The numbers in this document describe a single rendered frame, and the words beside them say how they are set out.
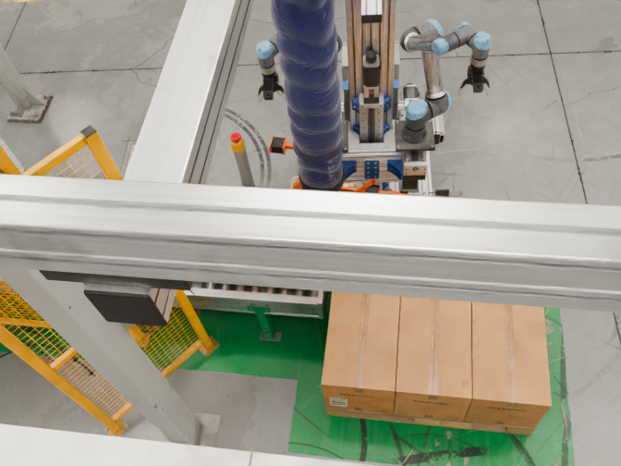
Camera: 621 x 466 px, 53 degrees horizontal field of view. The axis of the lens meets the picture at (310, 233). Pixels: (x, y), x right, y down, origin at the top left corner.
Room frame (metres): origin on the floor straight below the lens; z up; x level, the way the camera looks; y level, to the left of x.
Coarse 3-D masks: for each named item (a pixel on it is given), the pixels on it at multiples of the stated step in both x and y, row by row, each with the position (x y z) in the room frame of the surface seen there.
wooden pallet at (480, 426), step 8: (328, 408) 1.17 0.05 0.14; (344, 416) 1.14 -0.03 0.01; (352, 416) 1.13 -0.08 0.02; (360, 416) 1.12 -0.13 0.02; (368, 416) 1.12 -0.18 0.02; (376, 416) 1.11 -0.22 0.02; (384, 416) 1.10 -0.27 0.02; (392, 416) 1.09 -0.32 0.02; (400, 416) 1.09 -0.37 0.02; (408, 416) 1.05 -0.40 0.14; (416, 416) 1.04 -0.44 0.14; (424, 424) 1.02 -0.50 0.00; (432, 424) 1.01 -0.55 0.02; (440, 424) 1.00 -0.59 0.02; (448, 424) 1.00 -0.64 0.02; (456, 424) 0.99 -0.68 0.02; (464, 424) 0.98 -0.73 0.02; (472, 424) 0.97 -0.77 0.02; (480, 424) 0.97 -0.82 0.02; (488, 424) 0.93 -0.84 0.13; (496, 424) 0.92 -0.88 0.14; (504, 432) 0.91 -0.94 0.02; (512, 432) 0.90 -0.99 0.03; (520, 432) 0.88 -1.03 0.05; (528, 432) 0.87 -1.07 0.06
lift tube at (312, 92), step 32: (288, 0) 1.85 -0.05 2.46; (320, 0) 1.84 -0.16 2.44; (288, 32) 1.85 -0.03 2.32; (320, 32) 1.84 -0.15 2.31; (288, 64) 1.88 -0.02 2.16; (320, 64) 1.84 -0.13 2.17; (288, 96) 1.89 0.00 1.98; (320, 96) 1.84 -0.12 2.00; (320, 128) 1.83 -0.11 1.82; (320, 160) 1.83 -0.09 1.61
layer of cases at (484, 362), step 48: (336, 336) 1.44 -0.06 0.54; (384, 336) 1.39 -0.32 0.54; (432, 336) 1.35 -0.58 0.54; (480, 336) 1.31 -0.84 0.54; (528, 336) 1.26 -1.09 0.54; (336, 384) 1.16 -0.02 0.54; (384, 384) 1.12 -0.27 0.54; (432, 384) 1.08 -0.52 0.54; (480, 384) 1.04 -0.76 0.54; (528, 384) 1.00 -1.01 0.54
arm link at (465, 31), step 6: (462, 24) 2.30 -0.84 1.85; (468, 24) 2.29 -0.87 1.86; (456, 30) 2.30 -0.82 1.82; (462, 30) 2.26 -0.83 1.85; (468, 30) 2.26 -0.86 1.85; (474, 30) 2.25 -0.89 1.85; (462, 36) 2.23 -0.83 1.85; (468, 36) 2.23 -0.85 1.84; (462, 42) 2.22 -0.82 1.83; (468, 42) 2.21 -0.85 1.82
